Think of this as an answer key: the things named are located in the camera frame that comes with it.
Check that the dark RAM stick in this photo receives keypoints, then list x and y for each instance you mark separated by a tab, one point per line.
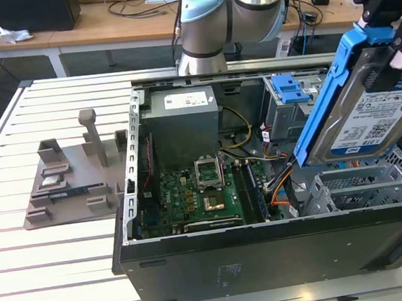
67	193

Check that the large black box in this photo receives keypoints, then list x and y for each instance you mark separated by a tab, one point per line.
34	13

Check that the CPU socket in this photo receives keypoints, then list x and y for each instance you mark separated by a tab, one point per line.
214	201

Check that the long wooden desk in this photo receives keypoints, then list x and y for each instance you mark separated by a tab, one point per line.
82	36

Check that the hard disk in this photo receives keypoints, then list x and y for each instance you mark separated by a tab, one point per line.
360	119

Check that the blue drive latch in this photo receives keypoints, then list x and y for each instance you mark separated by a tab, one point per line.
289	88

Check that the silver CPU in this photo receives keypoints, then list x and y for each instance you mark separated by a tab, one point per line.
51	180

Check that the black PC case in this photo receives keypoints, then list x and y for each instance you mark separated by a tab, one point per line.
267	264

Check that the grey power supply unit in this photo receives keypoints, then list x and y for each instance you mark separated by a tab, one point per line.
181	131

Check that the crumpled white tissue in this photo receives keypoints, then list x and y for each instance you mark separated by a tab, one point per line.
15	34

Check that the green motherboard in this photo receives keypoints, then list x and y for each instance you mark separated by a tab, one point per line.
176	195

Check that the black RAM slot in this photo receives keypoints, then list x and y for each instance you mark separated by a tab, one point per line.
247	192
240	193

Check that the white power strip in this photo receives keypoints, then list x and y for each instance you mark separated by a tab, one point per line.
284	48

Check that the locking lever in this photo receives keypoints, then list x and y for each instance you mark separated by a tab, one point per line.
220	170

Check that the metal drive cage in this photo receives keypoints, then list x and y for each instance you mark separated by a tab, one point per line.
284	122

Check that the small black adapter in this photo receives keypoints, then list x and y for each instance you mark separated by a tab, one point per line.
310	17

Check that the black graphics card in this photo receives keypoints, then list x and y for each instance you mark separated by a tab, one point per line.
211	224

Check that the metal disk bay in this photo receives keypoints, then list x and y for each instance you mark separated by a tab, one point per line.
359	189

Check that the grey parts rack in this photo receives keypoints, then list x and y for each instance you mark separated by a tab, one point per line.
76	179

